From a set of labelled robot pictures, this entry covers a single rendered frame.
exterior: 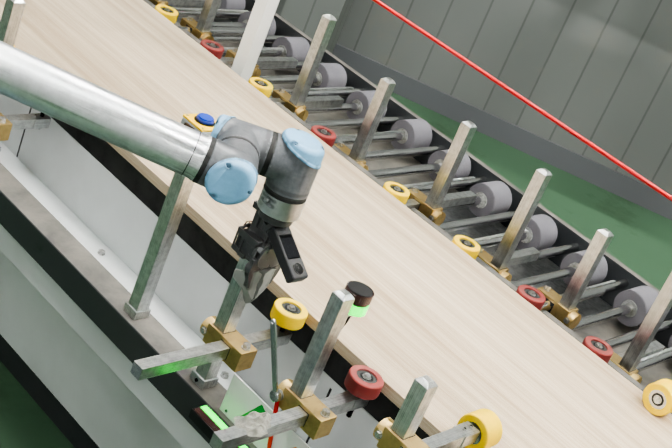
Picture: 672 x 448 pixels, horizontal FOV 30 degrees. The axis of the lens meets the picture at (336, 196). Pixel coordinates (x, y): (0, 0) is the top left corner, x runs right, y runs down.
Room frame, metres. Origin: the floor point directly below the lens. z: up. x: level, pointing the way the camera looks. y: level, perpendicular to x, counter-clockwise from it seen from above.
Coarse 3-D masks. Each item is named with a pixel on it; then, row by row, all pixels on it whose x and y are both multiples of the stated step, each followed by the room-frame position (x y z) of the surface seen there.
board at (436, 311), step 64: (0, 0) 3.47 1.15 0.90; (64, 0) 3.68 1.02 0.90; (128, 0) 3.91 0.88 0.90; (64, 64) 3.22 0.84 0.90; (128, 64) 3.40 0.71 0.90; (192, 64) 3.60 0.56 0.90; (192, 192) 2.79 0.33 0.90; (256, 192) 2.93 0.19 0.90; (320, 192) 3.09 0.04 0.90; (384, 192) 3.26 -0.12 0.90; (320, 256) 2.74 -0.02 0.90; (384, 256) 2.88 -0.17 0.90; (448, 256) 3.03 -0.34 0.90; (384, 320) 2.57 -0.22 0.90; (448, 320) 2.69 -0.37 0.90; (512, 320) 2.83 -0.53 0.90; (384, 384) 2.32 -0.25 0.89; (448, 384) 2.41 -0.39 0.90; (512, 384) 2.52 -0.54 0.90; (576, 384) 2.64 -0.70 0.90
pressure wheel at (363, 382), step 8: (352, 368) 2.30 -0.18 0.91; (360, 368) 2.32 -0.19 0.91; (368, 368) 2.33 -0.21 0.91; (352, 376) 2.27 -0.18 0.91; (360, 376) 2.29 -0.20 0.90; (368, 376) 2.29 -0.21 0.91; (376, 376) 2.31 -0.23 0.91; (344, 384) 2.28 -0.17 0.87; (352, 384) 2.27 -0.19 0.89; (360, 384) 2.26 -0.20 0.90; (368, 384) 2.27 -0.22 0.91; (376, 384) 2.28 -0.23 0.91; (352, 392) 2.26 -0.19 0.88; (360, 392) 2.26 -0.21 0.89; (368, 392) 2.26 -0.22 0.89; (376, 392) 2.27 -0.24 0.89
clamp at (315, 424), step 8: (280, 384) 2.21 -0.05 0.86; (288, 384) 2.21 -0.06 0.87; (288, 392) 2.19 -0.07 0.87; (288, 400) 2.18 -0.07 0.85; (296, 400) 2.17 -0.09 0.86; (304, 400) 2.17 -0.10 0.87; (312, 400) 2.19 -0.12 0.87; (288, 408) 2.18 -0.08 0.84; (304, 408) 2.16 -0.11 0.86; (312, 408) 2.16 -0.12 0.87; (320, 408) 2.17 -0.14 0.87; (328, 408) 2.18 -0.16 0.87; (312, 416) 2.14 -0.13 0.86; (320, 416) 2.14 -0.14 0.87; (336, 416) 2.17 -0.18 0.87; (304, 424) 2.15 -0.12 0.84; (312, 424) 2.14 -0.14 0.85; (320, 424) 2.13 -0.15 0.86; (328, 424) 2.15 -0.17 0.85; (312, 432) 2.13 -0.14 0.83; (320, 432) 2.14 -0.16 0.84; (328, 432) 2.16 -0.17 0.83
